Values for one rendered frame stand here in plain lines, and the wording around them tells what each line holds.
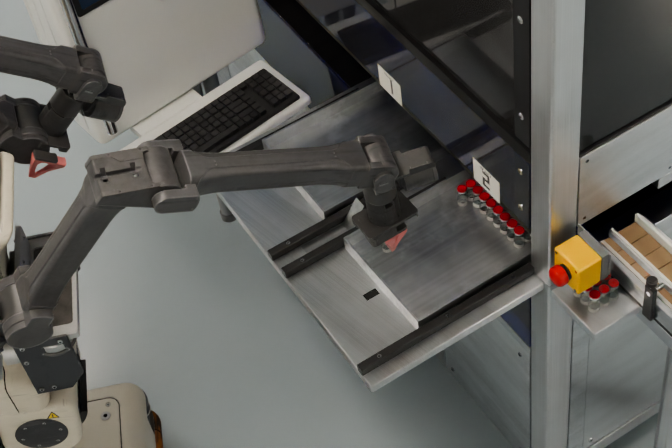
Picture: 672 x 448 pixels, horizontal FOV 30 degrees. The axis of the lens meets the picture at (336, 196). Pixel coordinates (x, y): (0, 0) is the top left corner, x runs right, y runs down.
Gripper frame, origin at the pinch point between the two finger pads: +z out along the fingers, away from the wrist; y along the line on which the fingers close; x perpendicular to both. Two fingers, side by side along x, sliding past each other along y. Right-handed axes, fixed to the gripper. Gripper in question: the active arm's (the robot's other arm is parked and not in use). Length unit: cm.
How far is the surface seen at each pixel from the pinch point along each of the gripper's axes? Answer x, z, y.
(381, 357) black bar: -7.0, 19.1, -9.5
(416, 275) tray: 6.2, 21.4, 7.1
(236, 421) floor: 55, 108, -29
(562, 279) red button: -18.9, 9.9, 23.6
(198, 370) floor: 75, 108, -30
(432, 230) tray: 13.8, 21.6, 16.1
